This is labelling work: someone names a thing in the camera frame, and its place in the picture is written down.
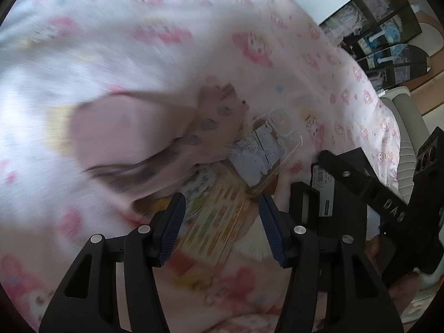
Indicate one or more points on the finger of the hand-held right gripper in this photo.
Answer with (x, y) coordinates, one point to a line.
(347, 173)

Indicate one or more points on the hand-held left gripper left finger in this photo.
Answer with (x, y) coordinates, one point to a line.
(170, 229)

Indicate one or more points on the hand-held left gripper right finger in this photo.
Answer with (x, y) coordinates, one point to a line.
(272, 229)

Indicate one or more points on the black storage box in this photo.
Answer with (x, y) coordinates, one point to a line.
(347, 215)

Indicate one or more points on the colourful printed booklet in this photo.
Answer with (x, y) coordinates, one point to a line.
(218, 215)

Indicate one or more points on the clear cartoon card packet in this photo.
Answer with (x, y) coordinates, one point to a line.
(263, 152)

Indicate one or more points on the pink cloth bag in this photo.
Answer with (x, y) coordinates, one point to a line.
(131, 138)

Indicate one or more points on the person's right forearm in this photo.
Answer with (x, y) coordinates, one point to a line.
(402, 284)

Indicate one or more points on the grey padded headboard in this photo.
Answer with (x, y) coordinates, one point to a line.
(406, 128)

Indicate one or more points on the dark printed board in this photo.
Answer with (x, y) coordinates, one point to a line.
(409, 55)

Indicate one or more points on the black display cabinet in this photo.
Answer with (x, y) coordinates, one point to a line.
(378, 10)

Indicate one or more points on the pink cartoon printed blanket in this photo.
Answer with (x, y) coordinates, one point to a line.
(138, 41)

